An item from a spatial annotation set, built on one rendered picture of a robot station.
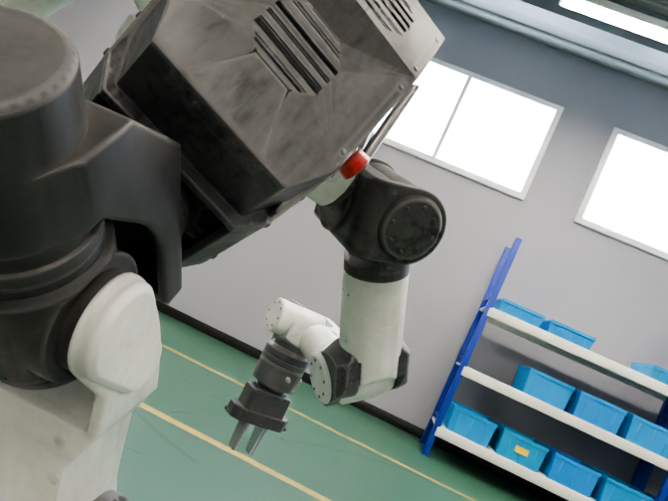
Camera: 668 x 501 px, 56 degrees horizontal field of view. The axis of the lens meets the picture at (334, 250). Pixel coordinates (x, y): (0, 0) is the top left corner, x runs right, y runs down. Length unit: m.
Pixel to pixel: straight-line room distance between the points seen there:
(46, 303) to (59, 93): 0.15
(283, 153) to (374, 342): 0.40
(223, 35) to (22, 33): 0.18
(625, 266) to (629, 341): 0.69
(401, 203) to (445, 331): 5.36
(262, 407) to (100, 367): 0.73
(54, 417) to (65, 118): 0.30
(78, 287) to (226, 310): 5.85
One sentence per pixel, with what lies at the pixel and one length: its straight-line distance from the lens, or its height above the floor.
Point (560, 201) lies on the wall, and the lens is 6.36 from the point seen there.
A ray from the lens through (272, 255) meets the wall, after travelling 6.23.
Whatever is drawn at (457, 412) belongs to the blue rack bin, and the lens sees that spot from 5.39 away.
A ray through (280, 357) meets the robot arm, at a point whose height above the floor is 0.66.
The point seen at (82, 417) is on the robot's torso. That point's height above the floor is 0.61.
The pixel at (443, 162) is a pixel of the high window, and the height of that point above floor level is 2.49.
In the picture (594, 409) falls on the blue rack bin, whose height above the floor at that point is 0.91.
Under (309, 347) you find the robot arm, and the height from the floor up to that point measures 0.71.
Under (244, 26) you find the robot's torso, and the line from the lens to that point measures 0.55.
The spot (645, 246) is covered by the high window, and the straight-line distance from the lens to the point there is 6.47.
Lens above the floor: 0.79
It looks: 5 degrees up
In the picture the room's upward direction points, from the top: 25 degrees clockwise
